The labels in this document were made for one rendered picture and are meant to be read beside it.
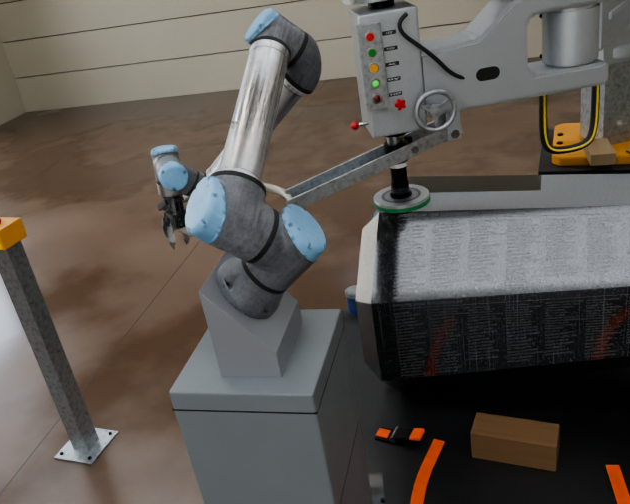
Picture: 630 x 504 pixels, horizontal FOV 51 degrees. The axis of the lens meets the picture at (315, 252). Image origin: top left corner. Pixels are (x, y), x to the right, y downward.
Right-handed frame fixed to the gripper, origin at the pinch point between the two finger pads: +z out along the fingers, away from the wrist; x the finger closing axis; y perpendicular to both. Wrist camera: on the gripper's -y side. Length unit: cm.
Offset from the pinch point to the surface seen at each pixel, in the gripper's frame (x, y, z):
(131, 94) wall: 245, -699, 106
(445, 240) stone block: 77, 58, 6
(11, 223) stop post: -47, -38, -11
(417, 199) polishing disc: 80, 41, -4
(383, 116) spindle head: 67, 37, -38
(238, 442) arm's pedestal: -26, 83, 21
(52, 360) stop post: -48, -34, 48
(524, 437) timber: 75, 100, 69
